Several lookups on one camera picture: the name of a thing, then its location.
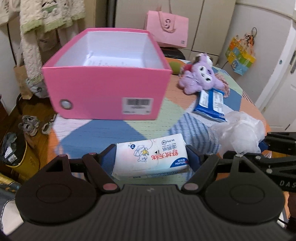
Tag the green sponge egg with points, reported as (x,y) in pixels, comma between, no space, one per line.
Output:
(175,67)

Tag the blue wet wipes pack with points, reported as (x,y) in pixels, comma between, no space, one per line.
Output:
(210,105)

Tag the pink floral fabric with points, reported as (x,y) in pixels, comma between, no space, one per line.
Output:
(226,88)

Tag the purple plush doll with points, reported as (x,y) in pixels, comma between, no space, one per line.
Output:
(195,77)

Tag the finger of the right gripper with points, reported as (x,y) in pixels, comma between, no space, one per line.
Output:
(280,142)
(224,165)

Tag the black suitcase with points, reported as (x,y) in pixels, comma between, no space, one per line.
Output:
(174,53)

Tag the cream knit cardigan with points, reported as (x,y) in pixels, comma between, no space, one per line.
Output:
(40,19)

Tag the yellow bin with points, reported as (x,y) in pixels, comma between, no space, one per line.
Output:
(17,154)

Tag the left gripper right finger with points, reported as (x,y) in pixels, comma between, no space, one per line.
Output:
(203,167)

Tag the white tissue pack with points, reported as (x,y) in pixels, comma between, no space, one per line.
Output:
(151,158)

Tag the clear plastic bag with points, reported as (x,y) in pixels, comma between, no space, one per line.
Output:
(240,133)

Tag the colourful paper gift bag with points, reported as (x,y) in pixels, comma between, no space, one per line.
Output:
(240,52)

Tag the pink tote bag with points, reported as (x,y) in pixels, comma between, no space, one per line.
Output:
(168,29)

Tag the beige wardrobe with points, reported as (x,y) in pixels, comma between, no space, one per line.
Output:
(193,26)

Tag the pink cardboard box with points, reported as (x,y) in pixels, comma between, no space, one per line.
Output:
(108,74)

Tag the white plush toy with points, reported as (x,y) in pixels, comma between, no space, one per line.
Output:
(204,57)

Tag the brown paper bag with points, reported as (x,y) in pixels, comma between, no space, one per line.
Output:
(21,77)

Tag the patchwork table cloth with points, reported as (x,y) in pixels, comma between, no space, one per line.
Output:
(76,137)

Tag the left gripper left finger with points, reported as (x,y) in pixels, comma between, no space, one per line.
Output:
(99,168)

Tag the white door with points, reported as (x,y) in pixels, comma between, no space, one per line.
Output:
(277,100)

